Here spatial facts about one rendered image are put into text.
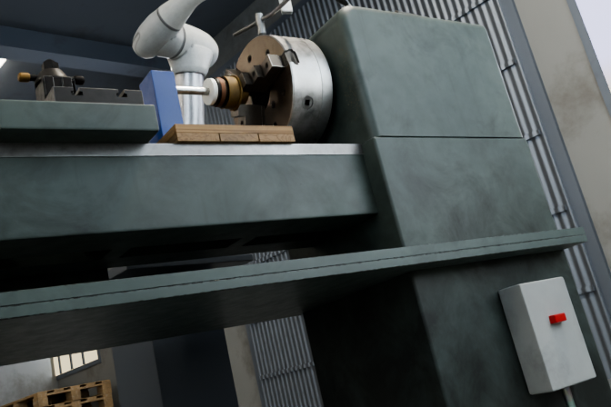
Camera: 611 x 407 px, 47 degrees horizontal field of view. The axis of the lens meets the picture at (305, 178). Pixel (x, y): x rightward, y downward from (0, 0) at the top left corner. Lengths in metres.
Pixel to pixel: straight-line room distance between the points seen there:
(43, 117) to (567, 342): 1.32
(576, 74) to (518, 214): 2.24
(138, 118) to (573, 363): 1.19
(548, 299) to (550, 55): 2.56
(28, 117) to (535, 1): 3.47
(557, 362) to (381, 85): 0.81
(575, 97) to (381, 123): 2.49
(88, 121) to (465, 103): 1.09
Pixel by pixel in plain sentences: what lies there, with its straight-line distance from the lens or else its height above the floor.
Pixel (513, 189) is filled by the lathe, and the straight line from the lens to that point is 2.05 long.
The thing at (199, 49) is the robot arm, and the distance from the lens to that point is 2.52.
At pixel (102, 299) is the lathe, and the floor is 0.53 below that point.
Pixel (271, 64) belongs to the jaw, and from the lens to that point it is 1.78.
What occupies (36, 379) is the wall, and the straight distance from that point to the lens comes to 9.50.
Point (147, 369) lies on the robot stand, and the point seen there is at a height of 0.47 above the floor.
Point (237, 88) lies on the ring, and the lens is 1.81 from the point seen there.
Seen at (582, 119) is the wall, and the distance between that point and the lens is 4.14.
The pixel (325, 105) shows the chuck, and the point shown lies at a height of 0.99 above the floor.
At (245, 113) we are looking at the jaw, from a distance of 1.84.
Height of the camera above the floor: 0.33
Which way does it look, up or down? 16 degrees up
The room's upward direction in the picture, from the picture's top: 14 degrees counter-clockwise
